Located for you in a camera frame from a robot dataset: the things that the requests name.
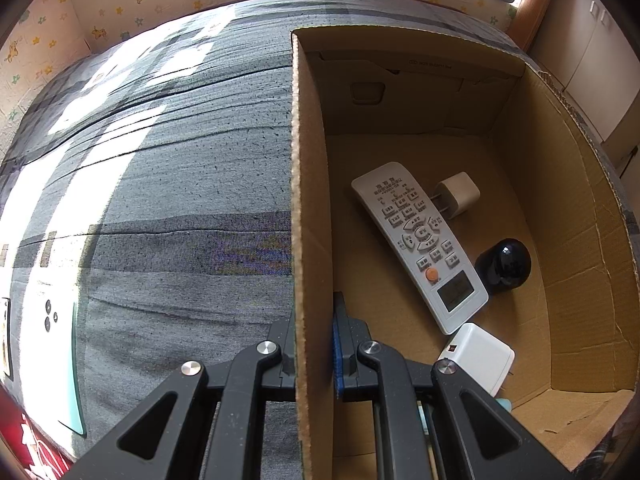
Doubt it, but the white printed cloth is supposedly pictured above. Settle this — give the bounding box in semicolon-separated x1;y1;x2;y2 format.
0;290;88;436

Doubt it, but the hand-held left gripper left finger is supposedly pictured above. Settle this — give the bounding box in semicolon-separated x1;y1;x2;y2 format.
62;317;298;480

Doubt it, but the brown cardboard box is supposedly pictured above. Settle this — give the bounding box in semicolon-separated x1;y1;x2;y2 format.
290;26;640;480

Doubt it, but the beige cabinet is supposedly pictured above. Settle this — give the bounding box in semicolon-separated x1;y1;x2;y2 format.
530;0;640;171

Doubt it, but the red bed sheet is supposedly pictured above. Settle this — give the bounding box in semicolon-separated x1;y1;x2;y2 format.
0;380;76;480

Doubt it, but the white remote control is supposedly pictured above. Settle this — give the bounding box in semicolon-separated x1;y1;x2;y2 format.
350;161;489;336

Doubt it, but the wooden frame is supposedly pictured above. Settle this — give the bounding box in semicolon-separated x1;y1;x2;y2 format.
512;0;561;51

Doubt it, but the small white charger plug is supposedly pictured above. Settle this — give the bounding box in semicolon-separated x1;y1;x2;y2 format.
431;171;481;222

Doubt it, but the grey plaid blanket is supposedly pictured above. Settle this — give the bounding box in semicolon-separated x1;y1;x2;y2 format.
0;0;626;480

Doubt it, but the large white charger plug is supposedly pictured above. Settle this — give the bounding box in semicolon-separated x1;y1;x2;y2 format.
437;322;516;397

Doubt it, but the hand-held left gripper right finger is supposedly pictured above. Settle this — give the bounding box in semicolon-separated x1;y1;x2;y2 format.
332;291;573;480

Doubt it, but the black round speaker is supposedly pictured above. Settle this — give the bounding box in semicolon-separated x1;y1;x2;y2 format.
474;238;533;297

